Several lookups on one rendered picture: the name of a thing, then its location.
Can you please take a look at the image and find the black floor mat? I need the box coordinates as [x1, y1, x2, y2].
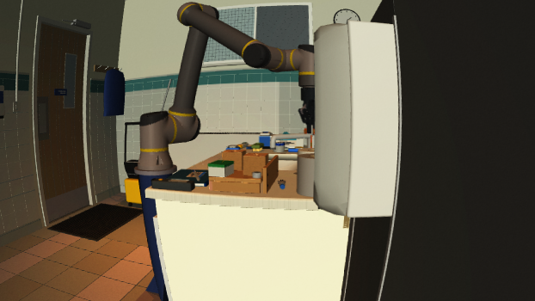
[47, 202, 145, 243]

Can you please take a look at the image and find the white box green lid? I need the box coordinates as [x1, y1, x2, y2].
[206, 159, 236, 179]

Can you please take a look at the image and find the white basin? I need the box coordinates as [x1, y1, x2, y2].
[267, 151, 300, 173]

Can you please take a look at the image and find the white wall clock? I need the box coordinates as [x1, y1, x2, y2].
[333, 8, 362, 25]

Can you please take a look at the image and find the wooden rack tray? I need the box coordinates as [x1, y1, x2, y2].
[207, 149, 280, 195]

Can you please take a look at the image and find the dark blue flat tray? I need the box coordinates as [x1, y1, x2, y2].
[170, 169, 211, 188]

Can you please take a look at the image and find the cream bench cabinet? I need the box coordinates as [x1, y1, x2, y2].
[145, 187, 350, 301]

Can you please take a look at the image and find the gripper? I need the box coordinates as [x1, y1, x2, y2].
[297, 74, 316, 136]

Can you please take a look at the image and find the yellow mop cart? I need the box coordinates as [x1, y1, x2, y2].
[123, 120, 144, 207]

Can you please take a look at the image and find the grey notice board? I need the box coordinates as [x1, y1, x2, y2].
[201, 3, 314, 69]

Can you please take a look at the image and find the wooden coat hook rail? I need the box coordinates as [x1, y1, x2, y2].
[93, 64, 123, 75]

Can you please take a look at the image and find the blue hanging bag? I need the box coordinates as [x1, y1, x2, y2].
[102, 68, 126, 118]

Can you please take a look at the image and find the black flat device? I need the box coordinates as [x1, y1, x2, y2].
[151, 176, 197, 193]

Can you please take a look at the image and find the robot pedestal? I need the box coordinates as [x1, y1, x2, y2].
[138, 172, 169, 301]

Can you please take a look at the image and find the grey cylinder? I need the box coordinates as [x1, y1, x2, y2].
[296, 151, 316, 199]

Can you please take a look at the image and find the brown door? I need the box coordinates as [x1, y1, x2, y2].
[32, 15, 95, 228]

